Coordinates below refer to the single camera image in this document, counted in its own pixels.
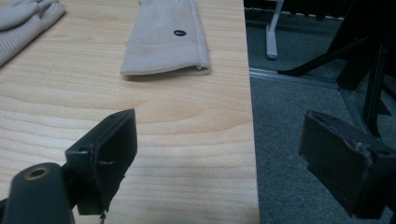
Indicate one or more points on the black metal stand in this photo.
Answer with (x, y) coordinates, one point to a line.
(373, 77)

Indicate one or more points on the white metal desk frame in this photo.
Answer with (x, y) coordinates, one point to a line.
(271, 43)

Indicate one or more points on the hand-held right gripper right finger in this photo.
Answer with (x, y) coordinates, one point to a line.
(342, 168)

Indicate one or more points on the cardboard tube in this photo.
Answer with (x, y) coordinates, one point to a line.
(162, 53)

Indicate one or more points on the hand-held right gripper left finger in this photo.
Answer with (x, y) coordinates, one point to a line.
(106, 161)

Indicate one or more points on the metal floor rail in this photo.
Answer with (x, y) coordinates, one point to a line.
(351, 107)
(295, 77)

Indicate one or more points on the beige ribbed knit glove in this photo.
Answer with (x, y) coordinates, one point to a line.
(18, 31)

